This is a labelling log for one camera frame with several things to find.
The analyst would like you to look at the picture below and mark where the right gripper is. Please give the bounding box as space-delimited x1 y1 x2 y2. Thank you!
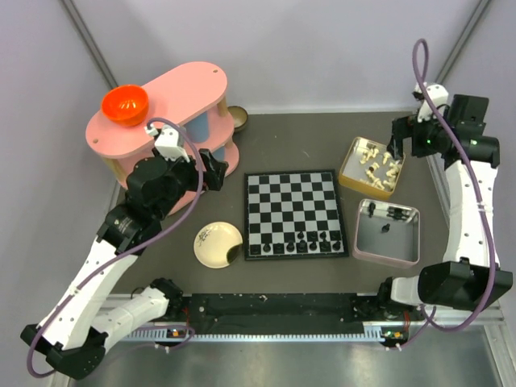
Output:
387 106 452 160

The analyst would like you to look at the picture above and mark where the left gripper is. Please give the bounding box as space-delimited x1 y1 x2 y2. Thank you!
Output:
153 145 227 220

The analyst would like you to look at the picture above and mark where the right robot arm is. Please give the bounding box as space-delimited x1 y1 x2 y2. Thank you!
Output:
376 85 513 319

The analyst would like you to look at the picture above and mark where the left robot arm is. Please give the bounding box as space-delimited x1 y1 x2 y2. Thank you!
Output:
20 148 228 380

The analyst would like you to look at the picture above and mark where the white chess pieces heap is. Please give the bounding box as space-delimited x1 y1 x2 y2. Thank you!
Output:
360 144 402 192

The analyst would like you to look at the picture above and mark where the black chess pieces heap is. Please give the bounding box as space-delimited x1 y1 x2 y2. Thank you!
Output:
366 202 409 233

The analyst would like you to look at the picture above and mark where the lower blue cup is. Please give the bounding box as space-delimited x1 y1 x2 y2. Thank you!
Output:
212 147 225 161

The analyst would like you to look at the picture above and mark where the blue cup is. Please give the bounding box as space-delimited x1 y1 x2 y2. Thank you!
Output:
212 147 225 161
184 112 210 144

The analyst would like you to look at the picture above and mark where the upper blue cup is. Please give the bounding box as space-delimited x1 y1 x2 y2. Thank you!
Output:
184 112 210 144

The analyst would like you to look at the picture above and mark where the yellow tin box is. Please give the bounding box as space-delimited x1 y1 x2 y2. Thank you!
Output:
338 137 404 201

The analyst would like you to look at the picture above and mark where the brown ceramic bowl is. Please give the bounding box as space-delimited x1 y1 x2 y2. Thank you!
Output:
228 106 249 133

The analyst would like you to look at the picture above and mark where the pink wooden shelf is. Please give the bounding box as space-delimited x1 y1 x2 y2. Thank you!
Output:
85 60 240 217

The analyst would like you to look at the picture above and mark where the cream plate with flower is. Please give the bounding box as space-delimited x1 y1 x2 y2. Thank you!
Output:
193 222 243 269

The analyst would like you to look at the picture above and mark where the black white chessboard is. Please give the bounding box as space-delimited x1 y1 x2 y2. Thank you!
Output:
243 169 349 261

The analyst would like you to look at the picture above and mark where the pink tin box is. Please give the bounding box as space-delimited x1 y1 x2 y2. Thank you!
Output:
352 199 420 268

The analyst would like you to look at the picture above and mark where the orange bowl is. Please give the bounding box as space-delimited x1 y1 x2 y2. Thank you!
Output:
100 85 149 127

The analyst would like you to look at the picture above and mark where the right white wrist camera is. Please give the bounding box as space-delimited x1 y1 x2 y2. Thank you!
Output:
413 81 449 123

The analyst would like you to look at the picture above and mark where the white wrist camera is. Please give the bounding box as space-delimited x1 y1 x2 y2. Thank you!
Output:
413 81 449 123
145 123 189 161

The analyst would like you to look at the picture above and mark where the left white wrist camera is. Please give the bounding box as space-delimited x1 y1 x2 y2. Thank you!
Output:
145 123 189 161

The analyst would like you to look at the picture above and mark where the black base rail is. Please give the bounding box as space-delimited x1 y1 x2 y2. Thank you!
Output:
136 292 427 335

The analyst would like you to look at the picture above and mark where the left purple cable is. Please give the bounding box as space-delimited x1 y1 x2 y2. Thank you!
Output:
27 117 201 379

